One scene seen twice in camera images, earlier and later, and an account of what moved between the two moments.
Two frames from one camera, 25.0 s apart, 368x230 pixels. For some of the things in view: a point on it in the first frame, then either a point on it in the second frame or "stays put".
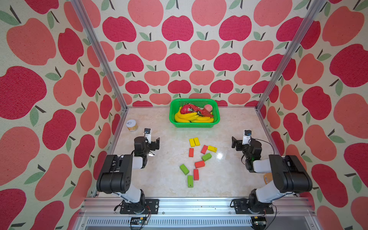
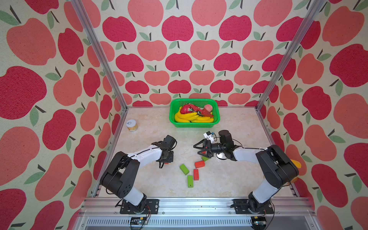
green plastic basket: [175, 104] stays put
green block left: [184, 169] stays put
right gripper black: [239, 144] -> [205, 143]
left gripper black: [154, 146] -> [171, 159]
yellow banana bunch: [192, 117] stays put
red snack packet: [189, 108] stays put
